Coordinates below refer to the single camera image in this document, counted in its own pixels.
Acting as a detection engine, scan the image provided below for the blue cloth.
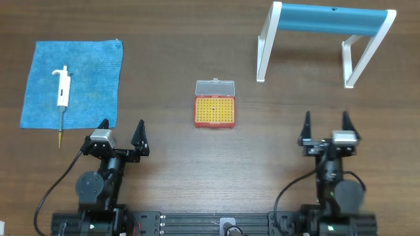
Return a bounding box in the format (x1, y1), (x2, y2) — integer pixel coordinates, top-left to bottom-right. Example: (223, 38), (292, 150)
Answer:
(19, 39), (124, 130)

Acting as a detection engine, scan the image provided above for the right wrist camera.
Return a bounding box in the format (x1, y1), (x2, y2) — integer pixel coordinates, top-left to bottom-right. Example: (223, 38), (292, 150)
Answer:
(331, 130), (358, 147)

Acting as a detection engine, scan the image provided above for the white pipette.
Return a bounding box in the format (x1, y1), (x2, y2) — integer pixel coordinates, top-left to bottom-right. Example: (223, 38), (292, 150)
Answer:
(51, 65), (72, 149)

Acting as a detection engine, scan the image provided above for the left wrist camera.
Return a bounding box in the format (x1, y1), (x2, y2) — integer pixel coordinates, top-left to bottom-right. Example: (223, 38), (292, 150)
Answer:
(89, 128), (116, 149)

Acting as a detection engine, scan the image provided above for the white and blue stand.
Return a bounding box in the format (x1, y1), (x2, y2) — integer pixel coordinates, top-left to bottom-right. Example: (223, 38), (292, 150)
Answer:
(256, 1), (398, 89)

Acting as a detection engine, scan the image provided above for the red and yellow tip box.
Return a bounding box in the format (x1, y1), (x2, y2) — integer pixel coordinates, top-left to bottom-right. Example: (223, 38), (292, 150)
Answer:
(194, 77), (237, 129)

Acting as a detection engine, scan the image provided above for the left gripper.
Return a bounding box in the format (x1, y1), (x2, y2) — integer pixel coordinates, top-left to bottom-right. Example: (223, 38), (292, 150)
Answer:
(80, 118), (150, 163)

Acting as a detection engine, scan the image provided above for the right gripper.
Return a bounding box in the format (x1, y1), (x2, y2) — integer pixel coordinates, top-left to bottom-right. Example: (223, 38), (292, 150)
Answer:
(297, 110), (361, 157)

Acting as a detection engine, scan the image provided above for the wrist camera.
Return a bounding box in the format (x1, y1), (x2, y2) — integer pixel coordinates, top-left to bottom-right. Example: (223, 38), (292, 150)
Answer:
(89, 128), (116, 149)
(331, 130), (358, 147)

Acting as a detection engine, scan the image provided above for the mounting rail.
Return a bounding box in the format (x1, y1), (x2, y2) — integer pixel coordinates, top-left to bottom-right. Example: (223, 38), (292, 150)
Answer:
(51, 211), (378, 236)

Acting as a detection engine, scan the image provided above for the black cable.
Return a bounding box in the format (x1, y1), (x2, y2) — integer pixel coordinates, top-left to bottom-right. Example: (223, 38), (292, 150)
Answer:
(273, 153), (367, 236)
(33, 149), (84, 236)

